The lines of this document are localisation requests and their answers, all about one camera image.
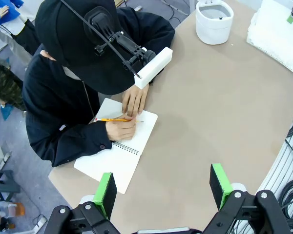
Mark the white spiral notebook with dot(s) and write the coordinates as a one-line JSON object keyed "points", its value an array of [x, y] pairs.
{"points": [[112, 168]]}

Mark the white head camera box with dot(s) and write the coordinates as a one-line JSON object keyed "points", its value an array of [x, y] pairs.
{"points": [[153, 67]]}

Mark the yellow pencil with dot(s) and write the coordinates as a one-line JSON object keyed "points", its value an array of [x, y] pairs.
{"points": [[105, 119]]}

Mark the person's left hand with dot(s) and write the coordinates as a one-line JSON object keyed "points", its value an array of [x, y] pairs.
{"points": [[135, 101]]}

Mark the person's left forearm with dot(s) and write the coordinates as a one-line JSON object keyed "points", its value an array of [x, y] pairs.
{"points": [[161, 39]]}

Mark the black cap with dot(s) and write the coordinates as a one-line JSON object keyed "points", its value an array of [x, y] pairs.
{"points": [[63, 36]]}

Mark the white perforated plastic basket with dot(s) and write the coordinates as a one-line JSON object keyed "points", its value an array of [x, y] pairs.
{"points": [[271, 36]]}

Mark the white slatted side panel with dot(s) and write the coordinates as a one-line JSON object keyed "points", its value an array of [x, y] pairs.
{"points": [[280, 165]]}

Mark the white lidded trash bin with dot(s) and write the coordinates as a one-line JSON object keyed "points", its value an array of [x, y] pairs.
{"points": [[212, 31]]}

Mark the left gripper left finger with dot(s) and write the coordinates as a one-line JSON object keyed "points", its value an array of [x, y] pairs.
{"points": [[88, 219]]}

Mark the person's right hand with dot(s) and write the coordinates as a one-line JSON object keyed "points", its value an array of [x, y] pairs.
{"points": [[120, 129]]}

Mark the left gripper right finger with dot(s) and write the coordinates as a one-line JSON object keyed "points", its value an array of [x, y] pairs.
{"points": [[246, 214]]}

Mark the person's right forearm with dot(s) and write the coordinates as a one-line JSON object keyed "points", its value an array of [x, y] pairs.
{"points": [[70, 143]]}

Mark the black head camera mount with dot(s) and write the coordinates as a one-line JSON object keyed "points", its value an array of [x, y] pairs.
{"points": [[127, 45]]}

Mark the white plug adapter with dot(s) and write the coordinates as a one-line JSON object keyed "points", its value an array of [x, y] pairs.
{"points": [[137, 8]]}

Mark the teal shoe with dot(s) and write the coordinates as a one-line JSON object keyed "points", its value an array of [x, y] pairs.
{"points": [[6, 112]]}

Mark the person's torso black jacket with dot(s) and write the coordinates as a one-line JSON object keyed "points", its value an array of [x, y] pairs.
{"points": [[51, 97]]}

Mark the white power strip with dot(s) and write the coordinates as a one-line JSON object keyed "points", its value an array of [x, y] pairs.
{"points": [[41, 220]]}

